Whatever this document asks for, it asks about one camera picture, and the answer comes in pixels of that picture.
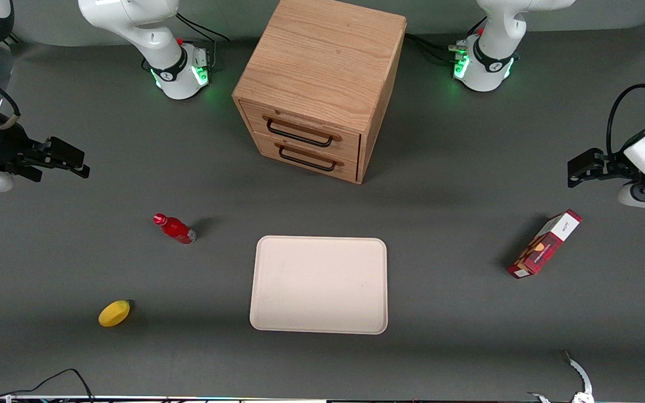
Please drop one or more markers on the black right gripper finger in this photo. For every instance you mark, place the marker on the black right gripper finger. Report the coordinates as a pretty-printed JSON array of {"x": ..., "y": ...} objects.
[
  {"x": 31, "y": 172},
  {"x": 68, "y": 154}
]

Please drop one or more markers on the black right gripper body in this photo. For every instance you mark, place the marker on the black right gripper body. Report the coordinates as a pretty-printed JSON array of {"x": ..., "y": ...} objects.
[{"x": 2, "y": 145}]

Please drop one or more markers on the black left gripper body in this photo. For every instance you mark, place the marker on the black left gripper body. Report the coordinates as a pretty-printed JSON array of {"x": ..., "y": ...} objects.
[{"x": 608, "y": 165}]

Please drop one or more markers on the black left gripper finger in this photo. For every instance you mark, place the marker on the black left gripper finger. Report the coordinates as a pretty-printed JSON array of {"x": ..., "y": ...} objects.
[
  {"x": 619, "y": 174},
  {"x": 584, "y": 165}
]

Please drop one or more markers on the red coke bottle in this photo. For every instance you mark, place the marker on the red coke bottle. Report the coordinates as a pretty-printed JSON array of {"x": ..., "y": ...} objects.
[{"x": 176, "y": 228}]

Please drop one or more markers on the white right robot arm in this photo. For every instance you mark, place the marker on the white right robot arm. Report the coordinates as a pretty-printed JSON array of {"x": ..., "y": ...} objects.
[{"x": 160, "y": 33}]

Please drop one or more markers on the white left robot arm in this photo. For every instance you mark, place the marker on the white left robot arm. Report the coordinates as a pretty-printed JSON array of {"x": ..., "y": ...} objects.
[{"x": 501, "y": 28}]

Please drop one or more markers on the cream rectangular tray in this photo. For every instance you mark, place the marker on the cream rectangular tray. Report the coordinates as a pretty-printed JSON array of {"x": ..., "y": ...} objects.
[{"x": 318, "y": 285}]

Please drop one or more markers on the red plaid shortbread box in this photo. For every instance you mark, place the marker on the red plaid shortbread box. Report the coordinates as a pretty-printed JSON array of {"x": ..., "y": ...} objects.
[{"x": 543, "y": 246}]

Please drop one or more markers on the yellow lemon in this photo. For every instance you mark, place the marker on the yellow lemon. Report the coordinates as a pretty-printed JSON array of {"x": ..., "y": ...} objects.
[{"x": 114, "y": 314}]

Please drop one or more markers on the shorter wooden drawer front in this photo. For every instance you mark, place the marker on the shorter wooden drawer front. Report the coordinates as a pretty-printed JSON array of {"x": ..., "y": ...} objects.
[{"x": 266, "y": 146}]

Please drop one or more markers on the serrated white strip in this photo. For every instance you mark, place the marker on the serrated white strip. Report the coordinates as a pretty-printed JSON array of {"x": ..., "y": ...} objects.
[{"x": 584, "y": 380}]

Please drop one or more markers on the taller wooden drawer front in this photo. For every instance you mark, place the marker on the taller wooden drawer front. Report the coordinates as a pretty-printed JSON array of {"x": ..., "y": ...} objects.
[{"x": 305, "y": 120}]

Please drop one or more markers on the wooden drawer cabinet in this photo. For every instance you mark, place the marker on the wooden drawer cabinet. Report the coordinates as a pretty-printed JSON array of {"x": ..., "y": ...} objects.
[{"x": 322, "y": 56}]

